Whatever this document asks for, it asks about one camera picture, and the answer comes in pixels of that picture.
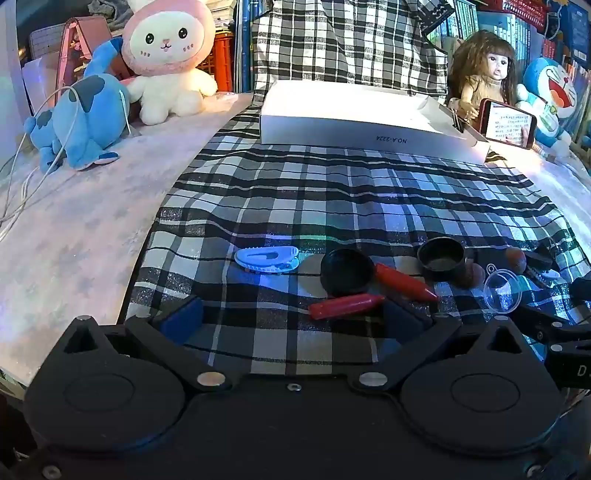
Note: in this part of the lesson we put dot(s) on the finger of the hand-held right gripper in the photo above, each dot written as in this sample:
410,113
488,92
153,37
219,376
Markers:
540,324
582,288

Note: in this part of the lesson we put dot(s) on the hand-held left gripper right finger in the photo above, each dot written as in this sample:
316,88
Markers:
400,319

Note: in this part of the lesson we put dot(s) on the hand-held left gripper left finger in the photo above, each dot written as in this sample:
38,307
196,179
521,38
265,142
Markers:
182,319

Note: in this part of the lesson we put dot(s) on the red crayon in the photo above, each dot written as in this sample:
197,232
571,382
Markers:
346,306
404,281

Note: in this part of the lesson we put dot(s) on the brown nut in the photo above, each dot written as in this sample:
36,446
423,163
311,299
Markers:
473,275
515,259

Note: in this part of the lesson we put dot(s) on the large black round lid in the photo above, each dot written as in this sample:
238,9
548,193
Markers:
346,273

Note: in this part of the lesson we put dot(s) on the pale blue hair clip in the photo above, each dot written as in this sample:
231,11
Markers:
265,258

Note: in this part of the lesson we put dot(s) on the white cardboard box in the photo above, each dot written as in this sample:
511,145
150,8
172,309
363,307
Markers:
351,124

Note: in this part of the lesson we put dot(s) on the black white plaid cloth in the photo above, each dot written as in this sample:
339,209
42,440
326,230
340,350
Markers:
346,198

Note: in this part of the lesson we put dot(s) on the red smartphone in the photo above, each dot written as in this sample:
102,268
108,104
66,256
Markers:
508,123

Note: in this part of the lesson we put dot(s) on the blue robot cat plush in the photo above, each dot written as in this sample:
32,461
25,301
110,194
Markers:
551,92

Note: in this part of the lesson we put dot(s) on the blue spotted plush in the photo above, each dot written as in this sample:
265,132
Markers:
78,124

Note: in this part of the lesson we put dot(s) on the brown haired doll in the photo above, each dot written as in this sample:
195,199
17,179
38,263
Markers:
489,64

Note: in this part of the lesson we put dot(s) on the red plastic crate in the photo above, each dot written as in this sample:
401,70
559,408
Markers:
219,60

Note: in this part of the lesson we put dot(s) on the blue cardboard box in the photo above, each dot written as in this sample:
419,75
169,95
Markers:
577,25

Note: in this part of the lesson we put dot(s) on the pink white rabbit plush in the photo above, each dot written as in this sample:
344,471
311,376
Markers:
166,55

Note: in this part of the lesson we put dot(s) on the row of shelf books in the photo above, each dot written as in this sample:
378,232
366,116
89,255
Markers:
512,32

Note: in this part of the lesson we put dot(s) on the red mesh basket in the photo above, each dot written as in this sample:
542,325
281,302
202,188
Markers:
526,11

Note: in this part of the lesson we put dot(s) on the blue upright books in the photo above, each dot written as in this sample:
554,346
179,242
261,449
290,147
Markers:
251,41

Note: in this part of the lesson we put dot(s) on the pink bag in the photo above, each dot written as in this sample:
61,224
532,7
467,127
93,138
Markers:
87,32

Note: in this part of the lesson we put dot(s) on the stack of magazines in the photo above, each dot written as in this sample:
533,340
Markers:
221,14

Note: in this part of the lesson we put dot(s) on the grid pattern notebook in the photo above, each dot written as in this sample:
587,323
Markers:
46,40

